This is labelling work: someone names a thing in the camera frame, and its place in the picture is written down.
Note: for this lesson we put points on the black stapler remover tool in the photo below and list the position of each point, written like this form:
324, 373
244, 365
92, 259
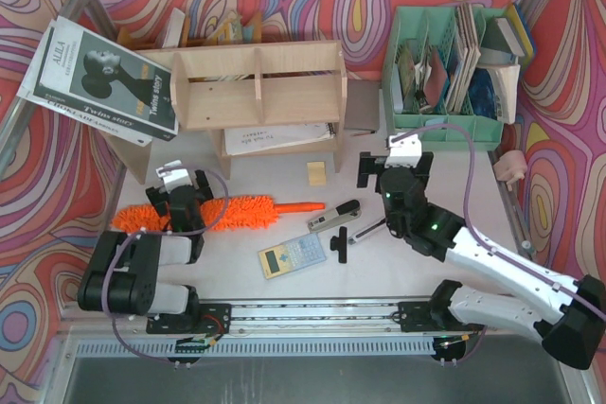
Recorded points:
367, 231

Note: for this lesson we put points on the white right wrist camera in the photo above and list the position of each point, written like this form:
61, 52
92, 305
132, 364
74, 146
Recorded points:
404, 152

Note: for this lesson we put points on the green desk organizer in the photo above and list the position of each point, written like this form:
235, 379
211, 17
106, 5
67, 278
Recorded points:
415, 31

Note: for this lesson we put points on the blue and yellow book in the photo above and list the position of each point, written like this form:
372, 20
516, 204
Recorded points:
506, 39

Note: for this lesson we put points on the aluminium front rail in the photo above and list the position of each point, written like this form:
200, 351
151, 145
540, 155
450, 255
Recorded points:
261, 321

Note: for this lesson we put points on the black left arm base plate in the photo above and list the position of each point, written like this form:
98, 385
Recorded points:
197, 330

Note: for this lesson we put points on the grey and black stapler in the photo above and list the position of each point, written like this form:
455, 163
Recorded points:
337, 216

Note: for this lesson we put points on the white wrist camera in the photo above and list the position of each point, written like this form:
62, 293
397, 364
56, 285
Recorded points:
173, 175
404, 152

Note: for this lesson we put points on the black plastic clip piece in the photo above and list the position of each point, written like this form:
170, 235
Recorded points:
339, 244

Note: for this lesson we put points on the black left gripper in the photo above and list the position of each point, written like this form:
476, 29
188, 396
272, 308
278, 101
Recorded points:
156, 195

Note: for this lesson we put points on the grey notebook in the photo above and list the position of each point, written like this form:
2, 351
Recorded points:
362, 112

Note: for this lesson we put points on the yellow sticky note pad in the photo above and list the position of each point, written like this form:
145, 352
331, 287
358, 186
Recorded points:
317, 175

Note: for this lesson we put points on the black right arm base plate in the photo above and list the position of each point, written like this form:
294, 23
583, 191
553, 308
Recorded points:
453, 341

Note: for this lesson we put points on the wooden bookshelf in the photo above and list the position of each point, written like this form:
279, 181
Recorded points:
216, 88

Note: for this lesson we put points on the white paper booklet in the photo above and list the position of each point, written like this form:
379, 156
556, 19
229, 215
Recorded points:
239, 141

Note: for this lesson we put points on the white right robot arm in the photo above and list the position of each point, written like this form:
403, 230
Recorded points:
564, 314

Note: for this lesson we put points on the orange microfiber duster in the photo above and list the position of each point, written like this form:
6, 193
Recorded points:
252, 212

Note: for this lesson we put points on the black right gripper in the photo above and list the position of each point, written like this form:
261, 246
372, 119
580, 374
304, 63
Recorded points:
367, 164

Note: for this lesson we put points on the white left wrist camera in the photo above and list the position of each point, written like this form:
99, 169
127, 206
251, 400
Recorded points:
173, 175

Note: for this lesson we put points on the red brown booklet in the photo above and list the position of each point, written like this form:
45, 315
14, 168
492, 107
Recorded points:
437, 80

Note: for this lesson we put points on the gold scientific calculator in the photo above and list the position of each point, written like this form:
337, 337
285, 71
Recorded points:
291, 256

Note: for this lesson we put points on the pink plastic piggy toy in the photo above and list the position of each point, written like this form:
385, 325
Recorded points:
511, 167

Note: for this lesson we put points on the pencil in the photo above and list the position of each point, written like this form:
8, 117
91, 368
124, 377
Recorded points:
362, 133

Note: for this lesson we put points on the large black-cover book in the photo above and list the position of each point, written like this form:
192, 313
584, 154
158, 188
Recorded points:
86, 77

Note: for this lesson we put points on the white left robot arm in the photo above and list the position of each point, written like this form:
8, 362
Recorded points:
122, 274

